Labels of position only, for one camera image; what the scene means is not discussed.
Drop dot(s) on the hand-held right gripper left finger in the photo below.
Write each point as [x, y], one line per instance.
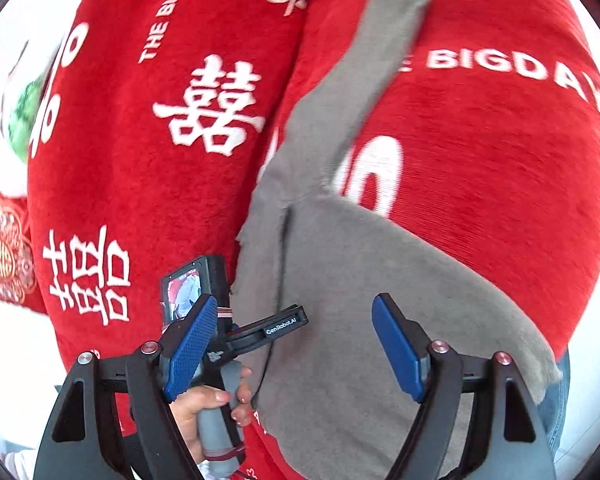
[190, 350]

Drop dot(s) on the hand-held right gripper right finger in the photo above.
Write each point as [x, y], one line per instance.
[397, 350]

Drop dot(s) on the grey small garment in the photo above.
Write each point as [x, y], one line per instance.
[340, 285]

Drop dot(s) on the person's left hand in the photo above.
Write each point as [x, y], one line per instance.
[192, 402]

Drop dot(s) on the person's blue jeans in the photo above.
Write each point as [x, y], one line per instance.
[555, 410]

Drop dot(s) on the red printed blanket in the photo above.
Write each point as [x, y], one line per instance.
[155, 185]

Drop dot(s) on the red embroidered cloth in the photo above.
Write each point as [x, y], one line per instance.
[5, 260]

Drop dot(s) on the white green printed cloth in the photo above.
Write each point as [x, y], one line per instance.
[22, 115]

